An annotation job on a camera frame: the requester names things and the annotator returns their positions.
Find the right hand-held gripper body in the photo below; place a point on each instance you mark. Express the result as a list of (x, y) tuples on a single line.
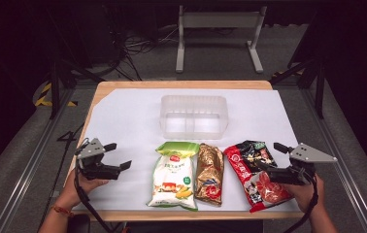
[(311, 154)]

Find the gold foil snack bag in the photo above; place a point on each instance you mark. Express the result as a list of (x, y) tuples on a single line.
[(210, 174)]

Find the yellow and black hazard tape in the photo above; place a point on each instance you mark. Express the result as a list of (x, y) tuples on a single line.
[(44, 97)]

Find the white and green snack bag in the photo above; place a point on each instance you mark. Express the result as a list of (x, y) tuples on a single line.
[(173, 176)]

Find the person's right hand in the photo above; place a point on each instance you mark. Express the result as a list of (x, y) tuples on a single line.
[(307, 195)]

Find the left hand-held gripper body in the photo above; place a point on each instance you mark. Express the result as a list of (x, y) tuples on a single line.
[(91, 150)]

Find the red and black food packet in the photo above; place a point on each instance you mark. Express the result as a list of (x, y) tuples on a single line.
[(256, 191)]

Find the black metal stand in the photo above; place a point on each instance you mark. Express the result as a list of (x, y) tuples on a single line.
[(54, 90), (319, 84)]

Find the aluminium floor rail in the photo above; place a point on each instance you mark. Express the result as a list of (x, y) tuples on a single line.
[(350, 168), (26, 181)]

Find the person's left hand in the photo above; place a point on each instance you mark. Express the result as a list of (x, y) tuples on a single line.
[(74, 191)]

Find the white paper table sheet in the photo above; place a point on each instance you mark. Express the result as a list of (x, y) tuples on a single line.
[(129, 119)]

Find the clear plastic container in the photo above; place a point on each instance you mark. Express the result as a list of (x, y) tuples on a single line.
[(193, 111)]

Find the white metal stand frame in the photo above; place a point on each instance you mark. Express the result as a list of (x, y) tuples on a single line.
[(220, 20)]

